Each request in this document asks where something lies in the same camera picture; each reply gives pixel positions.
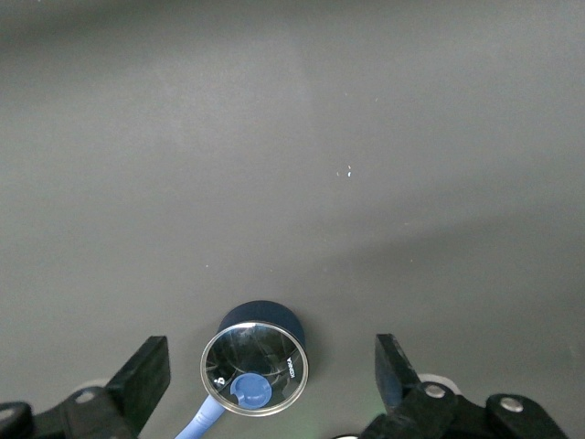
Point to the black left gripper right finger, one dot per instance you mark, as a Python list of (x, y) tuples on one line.
[(395, 379)]

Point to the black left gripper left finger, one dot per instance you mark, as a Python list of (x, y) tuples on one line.
[(132, 388)]

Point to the glass lid with blue knob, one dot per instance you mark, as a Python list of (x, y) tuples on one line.
[(247, 347)]

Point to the dark blue saucepan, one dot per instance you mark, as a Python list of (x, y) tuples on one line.
[(260, 313)]

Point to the dark grey table mat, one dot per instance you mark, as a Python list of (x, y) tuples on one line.
[(183, 160)]

